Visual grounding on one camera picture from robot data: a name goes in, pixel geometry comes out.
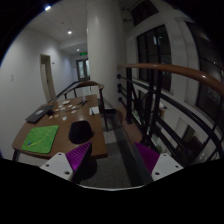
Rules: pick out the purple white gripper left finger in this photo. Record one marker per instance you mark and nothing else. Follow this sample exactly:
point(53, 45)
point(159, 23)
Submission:
point(66, 165)

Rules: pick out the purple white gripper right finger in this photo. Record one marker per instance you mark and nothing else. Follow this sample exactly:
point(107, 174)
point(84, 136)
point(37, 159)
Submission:
point(158, 165)

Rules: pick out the green mouse pad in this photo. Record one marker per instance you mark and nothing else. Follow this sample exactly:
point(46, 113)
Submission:
point(40, 139)

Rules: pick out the black computer mouse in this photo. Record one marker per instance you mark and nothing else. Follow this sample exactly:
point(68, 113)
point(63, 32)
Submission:
point(50, 112)

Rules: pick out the brown wooden table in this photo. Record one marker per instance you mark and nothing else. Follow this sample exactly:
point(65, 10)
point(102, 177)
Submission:
point(64, 117)

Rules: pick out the wooden handrail black railing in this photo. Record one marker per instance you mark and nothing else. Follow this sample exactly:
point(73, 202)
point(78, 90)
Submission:
point(142, 107)

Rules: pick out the dark laptop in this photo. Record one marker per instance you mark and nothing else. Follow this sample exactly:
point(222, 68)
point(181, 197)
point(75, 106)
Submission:
point(38, 114)

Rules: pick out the wooden chair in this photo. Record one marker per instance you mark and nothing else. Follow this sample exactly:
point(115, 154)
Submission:
point(87, 89)

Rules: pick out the corridor door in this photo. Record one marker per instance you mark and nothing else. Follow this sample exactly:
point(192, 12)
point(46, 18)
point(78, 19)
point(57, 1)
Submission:
point(83, 69)

